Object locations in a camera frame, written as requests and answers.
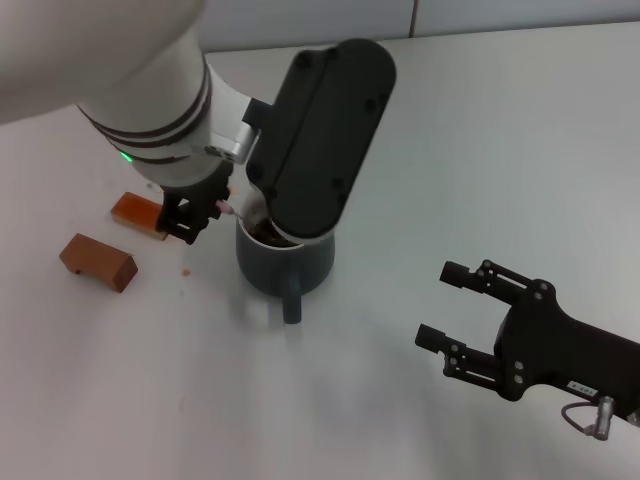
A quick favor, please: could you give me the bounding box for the grey ceramic cup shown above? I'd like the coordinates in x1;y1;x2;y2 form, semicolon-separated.
234;192;335;325

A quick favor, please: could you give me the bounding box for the stained orange wooden block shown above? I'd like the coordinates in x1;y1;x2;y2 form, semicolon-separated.
109;192;170;242

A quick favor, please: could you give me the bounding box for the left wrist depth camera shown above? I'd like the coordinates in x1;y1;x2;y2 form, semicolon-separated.
243;38;399;247

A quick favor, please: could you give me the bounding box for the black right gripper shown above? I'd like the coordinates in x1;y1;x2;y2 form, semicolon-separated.
414;258;640;420

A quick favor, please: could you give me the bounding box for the dark coffee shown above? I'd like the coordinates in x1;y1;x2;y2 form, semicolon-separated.
248;213;297;248

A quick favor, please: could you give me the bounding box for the plain brown wooden block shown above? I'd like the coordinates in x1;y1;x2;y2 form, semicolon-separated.
58;233;139;294

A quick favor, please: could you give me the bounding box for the silver camera mount bracket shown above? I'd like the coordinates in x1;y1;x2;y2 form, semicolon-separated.
207;97;274;166

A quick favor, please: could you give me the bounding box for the pink handled metal spoon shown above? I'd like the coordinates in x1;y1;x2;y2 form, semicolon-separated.
215;200;251;226

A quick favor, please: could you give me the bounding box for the silver connector with cable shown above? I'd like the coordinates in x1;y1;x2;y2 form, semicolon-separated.
560;394;616;441

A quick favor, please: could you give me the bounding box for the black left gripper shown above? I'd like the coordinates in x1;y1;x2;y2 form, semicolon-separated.
158;164;235;247

